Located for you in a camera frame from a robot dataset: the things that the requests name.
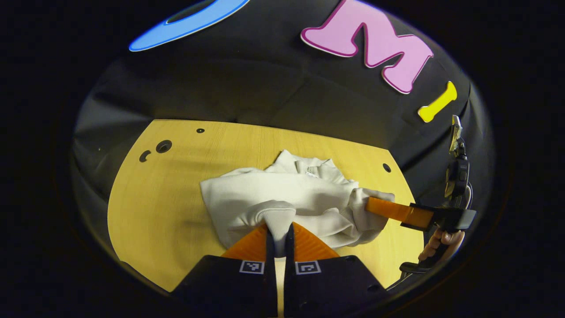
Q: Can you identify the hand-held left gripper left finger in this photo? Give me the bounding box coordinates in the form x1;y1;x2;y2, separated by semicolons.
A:
172;223;279;318

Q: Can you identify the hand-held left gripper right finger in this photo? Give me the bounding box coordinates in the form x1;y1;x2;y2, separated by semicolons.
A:
284;223;389;318

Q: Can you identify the white long-sleeved garment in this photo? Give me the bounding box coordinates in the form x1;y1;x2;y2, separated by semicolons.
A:
200;149;396;259

